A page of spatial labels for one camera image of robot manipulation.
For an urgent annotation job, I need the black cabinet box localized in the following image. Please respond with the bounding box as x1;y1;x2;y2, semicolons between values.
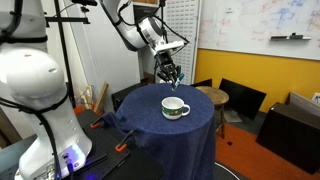
255;101;320;176

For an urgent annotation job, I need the small black monitor panel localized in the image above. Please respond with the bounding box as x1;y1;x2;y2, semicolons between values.
189;77;214;89

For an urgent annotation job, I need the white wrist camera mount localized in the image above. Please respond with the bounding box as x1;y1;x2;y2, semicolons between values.
154;39;186;53

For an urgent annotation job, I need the large whiteboard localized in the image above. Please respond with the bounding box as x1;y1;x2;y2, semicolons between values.
197;0;320;62

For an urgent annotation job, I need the blue tablecloth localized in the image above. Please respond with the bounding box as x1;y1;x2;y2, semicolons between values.
101;82;217;180

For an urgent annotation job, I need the black whiteboard eraser tray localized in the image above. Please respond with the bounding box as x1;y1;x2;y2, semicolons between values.
269;32;312;42

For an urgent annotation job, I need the white pegboard panel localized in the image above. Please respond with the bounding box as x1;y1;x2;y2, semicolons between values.
164;0;201;86

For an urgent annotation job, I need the black camera stand pole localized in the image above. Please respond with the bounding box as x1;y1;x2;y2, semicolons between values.
44;0;92;108

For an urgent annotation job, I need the orange plastic bucket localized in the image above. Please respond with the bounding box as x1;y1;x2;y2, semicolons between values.
73;104;88;116

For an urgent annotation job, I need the white mug with green pattern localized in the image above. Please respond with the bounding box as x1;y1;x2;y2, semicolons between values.
161;96;192;121

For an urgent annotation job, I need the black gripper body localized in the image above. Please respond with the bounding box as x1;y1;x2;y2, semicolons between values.
154;51;177;77

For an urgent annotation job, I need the black flat monitor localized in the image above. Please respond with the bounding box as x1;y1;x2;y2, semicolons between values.
218;77;268;120

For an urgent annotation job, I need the green whiteboard marker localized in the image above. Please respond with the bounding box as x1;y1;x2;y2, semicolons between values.
170;72;186;92

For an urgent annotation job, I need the orange handled black clamp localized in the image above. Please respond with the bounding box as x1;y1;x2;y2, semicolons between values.
89;114;107;130
114;129;137;154

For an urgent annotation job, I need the black storage box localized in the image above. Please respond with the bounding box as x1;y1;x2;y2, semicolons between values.
111;82;148;113

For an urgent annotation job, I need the black perforated breadboard table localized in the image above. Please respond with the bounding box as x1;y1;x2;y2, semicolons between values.
0;109;165;180

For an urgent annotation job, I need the wooden planks bundle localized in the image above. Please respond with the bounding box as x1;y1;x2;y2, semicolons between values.
81;81;110;115

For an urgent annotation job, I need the round wooden stool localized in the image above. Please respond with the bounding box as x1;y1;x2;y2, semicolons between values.
195;85;231;140

